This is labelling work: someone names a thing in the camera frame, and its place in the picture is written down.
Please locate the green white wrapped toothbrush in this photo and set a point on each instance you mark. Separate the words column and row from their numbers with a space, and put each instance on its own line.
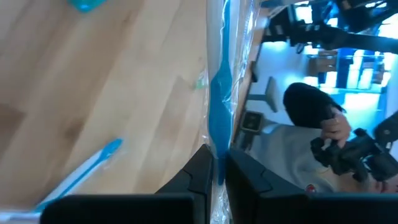
column 199, row 84

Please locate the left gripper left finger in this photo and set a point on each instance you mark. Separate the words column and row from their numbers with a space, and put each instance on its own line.
column 124, row 211

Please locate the blue white toothbrush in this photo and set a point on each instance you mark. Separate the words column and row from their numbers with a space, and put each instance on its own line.
column 220, row 109
column 105, row 152

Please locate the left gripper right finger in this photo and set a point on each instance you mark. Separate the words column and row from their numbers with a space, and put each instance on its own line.
column 280, row 208

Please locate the black robot rig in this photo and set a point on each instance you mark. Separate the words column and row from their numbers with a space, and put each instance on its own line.
column 326, row 34

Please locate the teal mouthwash bottle white cap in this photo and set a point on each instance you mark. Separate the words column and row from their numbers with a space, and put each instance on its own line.
column 85, row 4

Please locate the dark square box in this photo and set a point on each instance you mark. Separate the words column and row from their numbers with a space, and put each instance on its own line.
column 252, row 122

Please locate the person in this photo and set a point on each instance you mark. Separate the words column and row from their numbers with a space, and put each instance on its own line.
column 304, row 105

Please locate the person's hand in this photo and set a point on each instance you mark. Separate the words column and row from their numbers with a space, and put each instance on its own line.
column 337, row 127

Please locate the gray stand leg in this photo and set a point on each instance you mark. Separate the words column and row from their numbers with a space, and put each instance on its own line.
column 272, row 93

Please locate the brown cardboard box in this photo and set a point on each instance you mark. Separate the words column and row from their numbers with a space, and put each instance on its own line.
column 323, row 63

